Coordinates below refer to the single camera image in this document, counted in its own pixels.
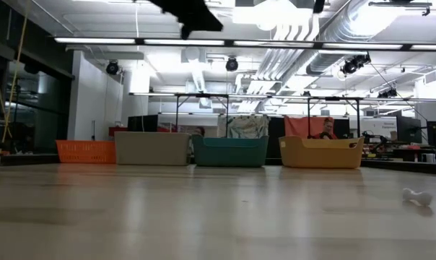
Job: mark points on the green plastic bin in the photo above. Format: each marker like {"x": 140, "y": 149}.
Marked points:
{"x": 229, "y": 153}

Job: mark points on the white sign board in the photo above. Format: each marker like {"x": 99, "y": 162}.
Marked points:
{"x": 378, "y": 126}

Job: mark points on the red-orange slotted basket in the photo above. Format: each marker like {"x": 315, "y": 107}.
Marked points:
{"x": 84, "y": 151}

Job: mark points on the red box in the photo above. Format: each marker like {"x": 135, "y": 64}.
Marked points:
{"x": 117, "y": 130}

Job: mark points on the orange-red cloth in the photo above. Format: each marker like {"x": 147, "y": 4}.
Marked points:
{"x": 297, "y": 126}

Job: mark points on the black ceiling spotlight cluster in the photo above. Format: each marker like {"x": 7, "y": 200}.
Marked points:
{"x": 353, "y": 65}

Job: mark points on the white cup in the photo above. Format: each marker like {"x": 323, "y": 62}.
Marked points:
{"x": 428, "y": 158}

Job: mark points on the black light bar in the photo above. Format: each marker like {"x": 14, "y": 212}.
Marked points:
{"x": 229, "y": 42}

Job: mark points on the white plastic bone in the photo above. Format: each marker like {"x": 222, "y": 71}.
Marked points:
{"x": 418, "y": 196}

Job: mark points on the silver ventilation duct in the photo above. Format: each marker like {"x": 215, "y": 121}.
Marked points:
{"x": 326, "y": 61}

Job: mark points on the person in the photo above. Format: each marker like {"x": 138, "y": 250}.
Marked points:
{"x": 200, "y": 131}
{"x": 326, "y": 128}

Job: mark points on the patterned pale cloth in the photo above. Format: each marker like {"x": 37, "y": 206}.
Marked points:
{"x": 243, "y": 126}

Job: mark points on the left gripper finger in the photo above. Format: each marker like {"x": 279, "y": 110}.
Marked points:
{"x": 206, "y": 12}
{"x": 207, "y": 26}

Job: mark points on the black lab equipment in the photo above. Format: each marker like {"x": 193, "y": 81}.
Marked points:
{"x": 375, "y": 140}

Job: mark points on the black frame stand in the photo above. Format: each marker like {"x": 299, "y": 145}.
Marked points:
{"x": 309, "y": 115}
{"x": 177, "y": 112}

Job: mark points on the mustard yellow plastic bin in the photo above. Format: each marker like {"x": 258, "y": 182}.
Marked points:
{"x": 321, "y": 155}

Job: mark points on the grey plastic bin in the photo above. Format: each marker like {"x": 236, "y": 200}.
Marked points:
{"x": 151, "y": 148}

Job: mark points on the black partition panel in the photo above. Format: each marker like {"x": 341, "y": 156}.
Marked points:
{"x": 275, "y": 137}

